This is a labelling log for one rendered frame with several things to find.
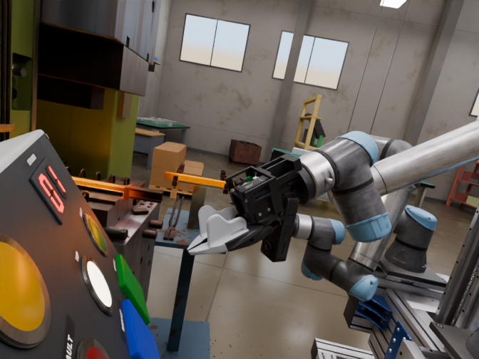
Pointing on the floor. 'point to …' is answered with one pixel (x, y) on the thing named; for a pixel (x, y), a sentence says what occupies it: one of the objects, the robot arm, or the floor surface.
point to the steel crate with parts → (244, 153)
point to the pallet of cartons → (174, 149)
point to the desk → (147, 143)
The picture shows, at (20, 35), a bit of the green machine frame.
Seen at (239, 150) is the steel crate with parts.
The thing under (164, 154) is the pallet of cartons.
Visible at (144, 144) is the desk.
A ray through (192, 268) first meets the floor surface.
